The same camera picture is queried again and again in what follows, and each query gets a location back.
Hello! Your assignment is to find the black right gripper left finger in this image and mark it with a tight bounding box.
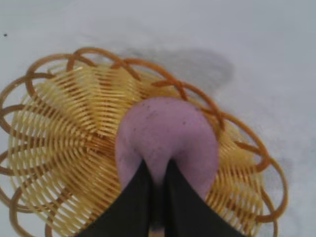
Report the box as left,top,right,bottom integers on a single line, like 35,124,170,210
79,159,155,237

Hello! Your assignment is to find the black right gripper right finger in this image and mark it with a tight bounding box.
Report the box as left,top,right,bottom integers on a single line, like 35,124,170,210
164,159,245,237

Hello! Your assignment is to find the yellow woven plastic basket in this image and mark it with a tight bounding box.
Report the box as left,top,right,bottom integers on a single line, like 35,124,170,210
0,46,289,237

